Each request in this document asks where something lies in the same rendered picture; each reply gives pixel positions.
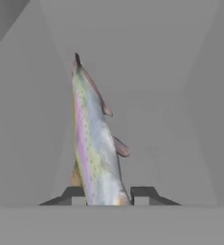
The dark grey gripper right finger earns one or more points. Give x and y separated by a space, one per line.
145 192

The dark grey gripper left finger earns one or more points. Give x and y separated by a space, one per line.
73 192

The silver pink rainbow trout fish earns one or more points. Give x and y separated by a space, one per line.
94 150

